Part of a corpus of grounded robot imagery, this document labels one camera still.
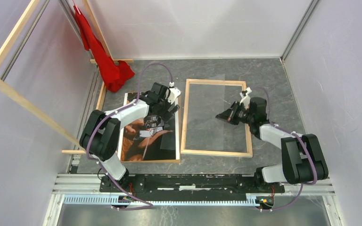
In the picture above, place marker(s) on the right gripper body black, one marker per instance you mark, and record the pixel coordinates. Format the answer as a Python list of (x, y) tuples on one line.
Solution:
[(244, 115)]

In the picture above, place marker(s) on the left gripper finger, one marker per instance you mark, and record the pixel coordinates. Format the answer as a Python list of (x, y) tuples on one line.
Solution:
[(165, 116), (173, 109)]

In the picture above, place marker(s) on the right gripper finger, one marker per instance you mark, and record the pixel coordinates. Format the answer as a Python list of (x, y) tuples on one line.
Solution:
[(227, 118), (232, 109)]

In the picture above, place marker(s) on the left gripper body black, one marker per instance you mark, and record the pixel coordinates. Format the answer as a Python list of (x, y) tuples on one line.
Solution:
[(164, 107)]

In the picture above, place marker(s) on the wooden picture frame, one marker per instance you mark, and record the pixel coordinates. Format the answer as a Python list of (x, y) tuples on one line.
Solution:
[(237, 138)]

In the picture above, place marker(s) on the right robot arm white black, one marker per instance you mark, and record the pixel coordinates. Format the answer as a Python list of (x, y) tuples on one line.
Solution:
[(302, 159)]

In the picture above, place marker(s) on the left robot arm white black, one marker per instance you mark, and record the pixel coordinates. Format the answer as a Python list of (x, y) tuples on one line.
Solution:
[(101, 134)]

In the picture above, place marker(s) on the printed photo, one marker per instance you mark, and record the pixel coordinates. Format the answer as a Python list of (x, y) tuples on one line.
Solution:
[(149, 140)]

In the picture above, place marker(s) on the red cloth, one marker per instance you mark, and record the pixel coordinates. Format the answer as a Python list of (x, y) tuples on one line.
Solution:
[(114, 74)]

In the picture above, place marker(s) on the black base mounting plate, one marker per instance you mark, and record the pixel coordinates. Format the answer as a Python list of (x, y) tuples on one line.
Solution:
[(191, 187)]

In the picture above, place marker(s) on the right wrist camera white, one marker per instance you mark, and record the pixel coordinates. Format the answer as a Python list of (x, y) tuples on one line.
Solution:
[(245, 98)]

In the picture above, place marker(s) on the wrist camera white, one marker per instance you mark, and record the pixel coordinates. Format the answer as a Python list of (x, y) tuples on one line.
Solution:
[(172, 93), (245, 98)]

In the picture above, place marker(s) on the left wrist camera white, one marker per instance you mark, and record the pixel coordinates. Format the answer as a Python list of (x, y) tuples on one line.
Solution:
[(172, 93)]

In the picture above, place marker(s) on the brown frame backing board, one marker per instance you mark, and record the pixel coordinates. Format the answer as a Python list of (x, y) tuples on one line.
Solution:
[(168, 161)]

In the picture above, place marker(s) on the aluminium rail base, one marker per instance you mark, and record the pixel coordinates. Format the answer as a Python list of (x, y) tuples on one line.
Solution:
[(89, 183)]

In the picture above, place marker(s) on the grey slotted cable duct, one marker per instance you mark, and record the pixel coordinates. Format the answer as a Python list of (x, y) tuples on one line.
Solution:
[(117, 200)]

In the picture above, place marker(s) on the wooden rack frame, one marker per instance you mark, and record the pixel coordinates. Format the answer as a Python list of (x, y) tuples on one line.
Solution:
[(53, 72)]

